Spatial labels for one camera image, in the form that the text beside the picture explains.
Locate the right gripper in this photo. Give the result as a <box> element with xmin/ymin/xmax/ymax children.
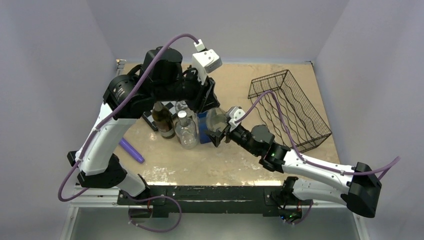
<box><xmin>205</xmin><ymin>123</ymin><xmax>260</xmax><ymax>156</ymax></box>

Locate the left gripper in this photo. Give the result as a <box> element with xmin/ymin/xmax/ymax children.
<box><xmin>152</xmin><ymin>64</ymin><xmax>221</xmax><ymax>114</ymax></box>

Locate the clear wine bottle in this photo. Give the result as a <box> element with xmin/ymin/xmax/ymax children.
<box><xmin>206</xmin><ymin>107</ymin><xmax>228</xmax><ymax>131</ymax></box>

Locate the blue square bottle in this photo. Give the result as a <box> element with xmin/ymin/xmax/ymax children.
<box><xmin>197</xmin><ymin>111</ymin><xmax>211</xmax><ymax>144</ymax></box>

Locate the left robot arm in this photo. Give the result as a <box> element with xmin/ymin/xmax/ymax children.
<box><xmin>67</xmin><ymin>46</ymin><xmax>222</xmax><ymax>205</ymax></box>

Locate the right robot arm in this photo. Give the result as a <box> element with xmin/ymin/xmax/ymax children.
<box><xmin>204</xmin><ymin>114</ymin><xmax>382</xmax><ymax>218</ymax></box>

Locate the clear bottle rear silver cap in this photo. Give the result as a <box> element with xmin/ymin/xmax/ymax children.
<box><xmin>175</xmin><ymin>100</ymin><xmax>199</xmax><ymax>133</ymax></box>

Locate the clear bottle silver cap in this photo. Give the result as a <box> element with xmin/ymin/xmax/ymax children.
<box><xmin>175</xmin><ymin>100</ymin><xmax>199</xmax><ymax>133</ymax></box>
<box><xmin>174</xmin><ymin>110</ymin><xmax>199</xmax><ymax>149</ymax></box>

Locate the clear bottle front silver cap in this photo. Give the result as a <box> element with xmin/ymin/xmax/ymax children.
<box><xmin>174</xmin><ymin>110</ymin><xmax>199</xmax><ymax>149</ymax></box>

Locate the dark bottle with label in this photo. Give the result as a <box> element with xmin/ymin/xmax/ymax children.
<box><xmin>152</xmin><ymin>101</ymin><xmax>176</xmax><ymax>139</ymax></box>

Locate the black white chessboard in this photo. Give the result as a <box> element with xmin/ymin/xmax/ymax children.
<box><xmin>142</xmin><ymin>101</ymin><xmax>177</xmax><ymax>132</ymax></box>

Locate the purple toy microphone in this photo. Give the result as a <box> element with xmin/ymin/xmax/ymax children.
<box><xmin>119</xmin><ymin>138</ymin><xmax>145</xmax><ymax>164</ymax></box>

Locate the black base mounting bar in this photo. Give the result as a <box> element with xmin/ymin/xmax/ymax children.
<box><xmin>117</xmin><ymin>185</ymin><xmax>311</xmax><ymax>218</ymax></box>

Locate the black wire wine rack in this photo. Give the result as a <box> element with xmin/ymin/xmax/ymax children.
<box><xmin>247</xmin><ymin>69</ymin><xmax>332</xmax><ymax>153</ymax></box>

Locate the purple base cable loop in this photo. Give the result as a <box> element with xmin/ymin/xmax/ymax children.
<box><xmin>128</xmin><ymin>194</ymin><xmax>183</xmax><ymax>233</ymax></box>

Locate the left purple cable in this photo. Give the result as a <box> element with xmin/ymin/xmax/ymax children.
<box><xmin>57</xmin><ymin>32</ymin><xmax>201</xmax><ymax>203</ymax></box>

